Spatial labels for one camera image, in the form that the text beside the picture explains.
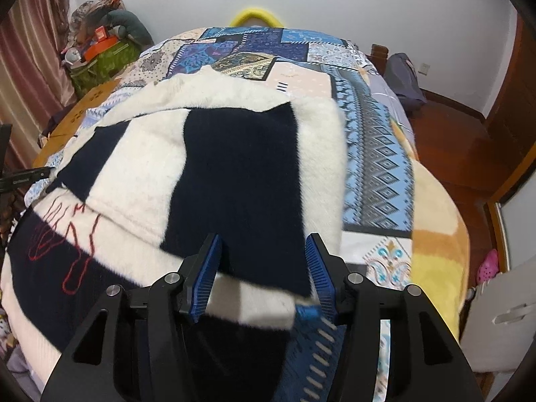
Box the black and cream striped sweater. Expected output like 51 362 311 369
1 67 347 401

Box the pile of clothes and toys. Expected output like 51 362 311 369
60 0 154 67

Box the brown cardboard sheet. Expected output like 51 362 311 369
33 78 120 167

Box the pink striped curtain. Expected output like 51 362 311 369
1 0 76 168

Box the blue patchwork bedspread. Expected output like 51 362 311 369
3 27 413 401

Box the green storage basket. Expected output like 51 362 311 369
69 40 141 99

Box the yellow orange blanket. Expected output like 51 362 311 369
391 122 470 338

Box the white storage box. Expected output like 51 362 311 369
460 259 536 373

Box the pink slipper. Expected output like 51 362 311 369
476 249 500 285

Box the yellow foam arch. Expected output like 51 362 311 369
230 6 283 28

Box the grey bag on floor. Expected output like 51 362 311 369
383 53 427 114

